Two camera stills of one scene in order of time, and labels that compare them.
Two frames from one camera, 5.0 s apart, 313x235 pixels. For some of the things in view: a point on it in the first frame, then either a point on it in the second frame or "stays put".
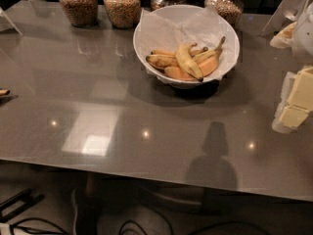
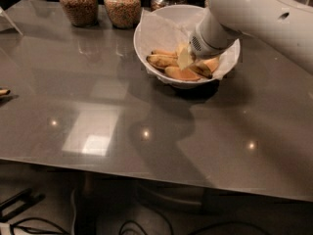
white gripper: (304, 36) to (204, 47)
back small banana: (193, 53) stays put
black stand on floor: (26, 196) stays put
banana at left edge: (4, 92) stays put
